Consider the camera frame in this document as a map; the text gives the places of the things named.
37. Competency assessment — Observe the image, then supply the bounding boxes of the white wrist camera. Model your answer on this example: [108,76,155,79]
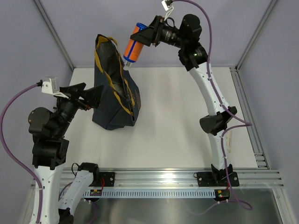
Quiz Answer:
[42,77,69,98]
[161,0,174,20]

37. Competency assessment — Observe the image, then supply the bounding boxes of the orange blue tube bottle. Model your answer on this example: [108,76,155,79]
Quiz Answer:
[122,22,147,70]

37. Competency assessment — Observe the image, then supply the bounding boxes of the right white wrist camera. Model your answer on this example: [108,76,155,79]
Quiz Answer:
[161,0,174,20]

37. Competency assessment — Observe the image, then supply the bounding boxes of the slotted grey cable duct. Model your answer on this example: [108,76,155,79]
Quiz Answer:
[83,188,215,198]

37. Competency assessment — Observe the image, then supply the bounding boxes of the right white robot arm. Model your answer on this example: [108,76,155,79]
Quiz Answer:
[68,14,237,185]

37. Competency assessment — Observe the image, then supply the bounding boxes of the dark blue canvas bag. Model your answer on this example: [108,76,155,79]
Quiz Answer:
[92,34,141,130]

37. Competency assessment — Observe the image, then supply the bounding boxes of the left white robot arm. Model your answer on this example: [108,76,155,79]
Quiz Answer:
[28,82,104,224]

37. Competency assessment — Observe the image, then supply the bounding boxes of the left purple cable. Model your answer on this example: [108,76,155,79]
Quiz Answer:
[0,84,100,224]

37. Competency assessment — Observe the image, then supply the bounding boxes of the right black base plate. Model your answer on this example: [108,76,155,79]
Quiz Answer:
[196,171,240,187]

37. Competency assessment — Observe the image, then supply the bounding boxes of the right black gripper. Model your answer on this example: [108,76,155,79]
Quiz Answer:
[130,16,187,49]

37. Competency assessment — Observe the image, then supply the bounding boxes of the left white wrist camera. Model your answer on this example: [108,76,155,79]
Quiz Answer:
[42,77,69,98]

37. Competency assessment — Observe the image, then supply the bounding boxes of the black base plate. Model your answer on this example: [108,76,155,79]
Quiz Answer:
[196,171,240,187]
[90,171,115,188]

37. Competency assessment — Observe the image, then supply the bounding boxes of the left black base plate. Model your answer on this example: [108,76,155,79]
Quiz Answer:
[90,171,115,188]

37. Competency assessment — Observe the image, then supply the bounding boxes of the aluminium mounting rail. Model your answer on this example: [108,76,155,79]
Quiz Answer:
[31,169,285,189]

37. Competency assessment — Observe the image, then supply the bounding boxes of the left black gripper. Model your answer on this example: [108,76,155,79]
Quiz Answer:
[53,83,103,138]

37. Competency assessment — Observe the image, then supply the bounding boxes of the cream Murrayle bottle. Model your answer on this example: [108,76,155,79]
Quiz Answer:
[226,130,232,153]

